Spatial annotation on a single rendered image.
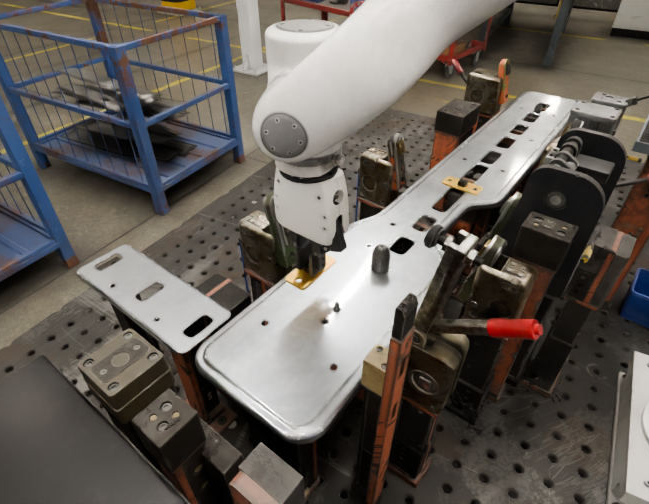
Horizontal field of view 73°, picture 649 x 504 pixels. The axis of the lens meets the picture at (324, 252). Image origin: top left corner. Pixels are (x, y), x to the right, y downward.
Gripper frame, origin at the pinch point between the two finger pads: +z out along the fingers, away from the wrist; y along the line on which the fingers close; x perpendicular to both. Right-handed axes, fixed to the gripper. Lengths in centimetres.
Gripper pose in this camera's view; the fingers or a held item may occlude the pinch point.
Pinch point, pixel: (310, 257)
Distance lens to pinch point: 65.4
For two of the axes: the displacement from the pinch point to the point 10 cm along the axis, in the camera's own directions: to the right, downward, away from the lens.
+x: -6.1, 5.1, -6.1
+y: -7.9, -3.9, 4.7
